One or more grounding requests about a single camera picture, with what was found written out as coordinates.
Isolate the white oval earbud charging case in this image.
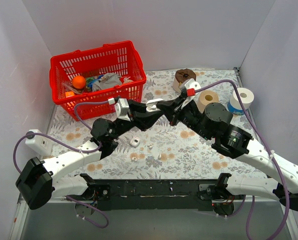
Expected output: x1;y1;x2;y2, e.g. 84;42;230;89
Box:
145;98;164;113

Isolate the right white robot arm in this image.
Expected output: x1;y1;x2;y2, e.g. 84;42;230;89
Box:
157;96;298;212

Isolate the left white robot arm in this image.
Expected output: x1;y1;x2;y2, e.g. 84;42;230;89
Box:
16;98;163;210

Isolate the white square case with screen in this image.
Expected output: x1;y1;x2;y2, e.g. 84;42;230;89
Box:
130;136;141;148

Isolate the brown topped paper roll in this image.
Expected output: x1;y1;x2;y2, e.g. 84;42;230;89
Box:
173;68;196;93

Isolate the white toilet roll blue wrap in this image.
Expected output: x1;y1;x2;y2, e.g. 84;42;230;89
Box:
227;87;254;116

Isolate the beige toilet paper roll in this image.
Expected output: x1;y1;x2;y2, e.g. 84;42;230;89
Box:
197;90;219;113

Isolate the grey crumpled snack bag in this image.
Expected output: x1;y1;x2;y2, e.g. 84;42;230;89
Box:
91;73;122;92

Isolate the floral patterned table mat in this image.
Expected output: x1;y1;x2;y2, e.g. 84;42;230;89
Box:
47;68;266;179

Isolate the small orange box in basket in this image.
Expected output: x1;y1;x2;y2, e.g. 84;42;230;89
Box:
65;91;75;98

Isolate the red plastic shopping basket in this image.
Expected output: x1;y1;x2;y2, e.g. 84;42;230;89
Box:
49;40;146;120

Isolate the orange fruit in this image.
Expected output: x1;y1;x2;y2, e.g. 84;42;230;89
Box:
72;75;86;90

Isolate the white box with grey knob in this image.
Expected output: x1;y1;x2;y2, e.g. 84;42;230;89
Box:
25;135;53;157

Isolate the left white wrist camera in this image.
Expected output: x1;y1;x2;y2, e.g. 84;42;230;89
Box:
108;98;131;122

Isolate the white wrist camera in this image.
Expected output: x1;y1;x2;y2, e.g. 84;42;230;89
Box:
108;98;131;122
179;78;201;97

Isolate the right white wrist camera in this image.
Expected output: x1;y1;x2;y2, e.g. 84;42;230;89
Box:
179;78;201;97

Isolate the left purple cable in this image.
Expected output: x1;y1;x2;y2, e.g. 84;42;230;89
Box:
13;96;119;229

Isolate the purple cable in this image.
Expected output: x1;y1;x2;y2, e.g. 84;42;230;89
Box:
13;96;119;229
191;79;289;240

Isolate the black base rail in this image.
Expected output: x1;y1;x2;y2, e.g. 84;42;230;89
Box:
66;179;236;212

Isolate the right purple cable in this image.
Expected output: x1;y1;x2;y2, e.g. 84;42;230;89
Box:
191;79;289;240

